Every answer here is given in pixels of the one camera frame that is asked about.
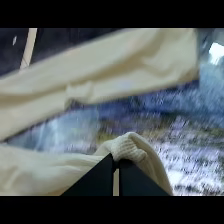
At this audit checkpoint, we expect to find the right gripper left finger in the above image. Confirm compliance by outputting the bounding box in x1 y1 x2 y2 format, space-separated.
61 152 116 197

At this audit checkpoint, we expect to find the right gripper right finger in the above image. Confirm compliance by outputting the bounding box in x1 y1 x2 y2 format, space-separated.
118 158 170 197

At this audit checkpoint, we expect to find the cream long-sleeved shirt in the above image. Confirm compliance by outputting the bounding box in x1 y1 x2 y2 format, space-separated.
0 28 201 197

